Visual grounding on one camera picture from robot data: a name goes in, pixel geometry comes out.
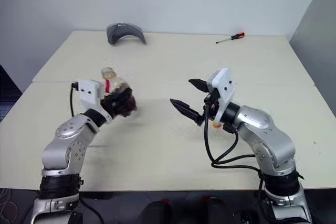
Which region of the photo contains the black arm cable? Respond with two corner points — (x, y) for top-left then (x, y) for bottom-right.
(203, 104), (266, 190)
(69, 81), (106, 224)

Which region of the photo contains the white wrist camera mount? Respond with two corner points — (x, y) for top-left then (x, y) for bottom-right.
(206, 68), (238, 125)
(77, 79), (112, 125)

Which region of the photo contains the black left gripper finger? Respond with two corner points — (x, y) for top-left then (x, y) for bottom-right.
(112, 89), (133, 99)
(115, 103), (132, 119)

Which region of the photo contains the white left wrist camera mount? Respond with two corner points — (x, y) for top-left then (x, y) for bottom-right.
(77, 79), (112, 125)

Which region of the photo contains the plastic bottle with dark liquid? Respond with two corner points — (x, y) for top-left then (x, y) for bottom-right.
(101, 67), (139, 119)

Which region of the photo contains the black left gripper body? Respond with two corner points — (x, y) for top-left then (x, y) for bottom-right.
(100, 94), (120, 120)

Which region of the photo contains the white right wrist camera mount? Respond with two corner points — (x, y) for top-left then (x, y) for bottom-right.
(206, 68), (238, 125)

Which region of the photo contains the dark blue gridded object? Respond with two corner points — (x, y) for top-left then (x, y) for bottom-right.
(0, 65), (23, 122)

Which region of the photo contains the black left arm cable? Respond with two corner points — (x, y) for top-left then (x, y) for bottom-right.
(69, 81), (106, 224)

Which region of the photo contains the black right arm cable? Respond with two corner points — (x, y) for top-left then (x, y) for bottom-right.
(203, 104), (266, 190)

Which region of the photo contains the grey partition panel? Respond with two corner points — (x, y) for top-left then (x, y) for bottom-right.
(288, 0), (336, 119)

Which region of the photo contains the orange black handled screwdriver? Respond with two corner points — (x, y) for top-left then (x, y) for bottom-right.
(215, 31), (245, 44)

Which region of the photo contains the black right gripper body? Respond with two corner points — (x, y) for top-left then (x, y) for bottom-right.
(201, 89), (223, 126)

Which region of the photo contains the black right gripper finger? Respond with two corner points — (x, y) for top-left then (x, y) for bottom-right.
(188, 78), (211, 93)
(170, 98), (204, 126)

